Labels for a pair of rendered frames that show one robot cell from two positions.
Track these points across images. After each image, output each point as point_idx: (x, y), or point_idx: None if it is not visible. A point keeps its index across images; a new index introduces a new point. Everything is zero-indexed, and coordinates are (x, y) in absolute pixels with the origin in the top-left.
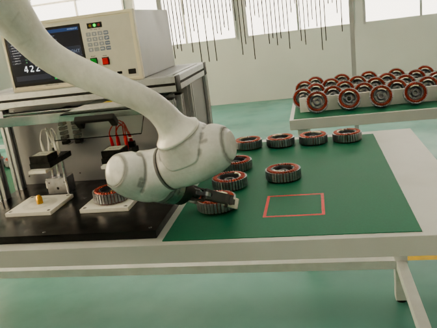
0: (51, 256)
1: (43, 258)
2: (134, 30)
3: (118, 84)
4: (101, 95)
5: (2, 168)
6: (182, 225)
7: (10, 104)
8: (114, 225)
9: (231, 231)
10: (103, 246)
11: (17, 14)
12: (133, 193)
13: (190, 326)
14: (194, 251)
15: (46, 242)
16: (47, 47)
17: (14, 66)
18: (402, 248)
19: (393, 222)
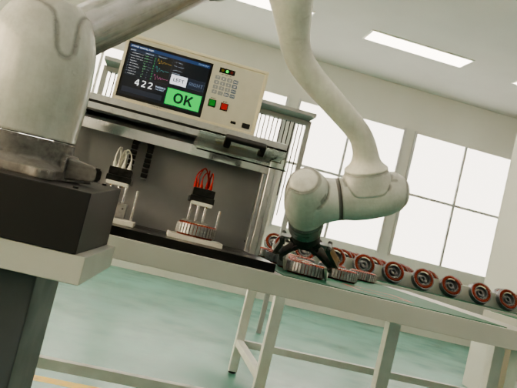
0: (163, 257)
1: (152, 256)
2: (264, 91)
3: (349, 106)
4: (329, 110)
5: None
6: (287, 273)
7: (105, 107)
8: (225, 251)
9: (344, 288)
10: (225, 262)
11: (308, 16)
12: (312, 206)
13: None
14: (316, 292)
15: (152, 243)
16: (310, 52)
17: (125, 75)
18: (492, 337)
19: (478, 319)
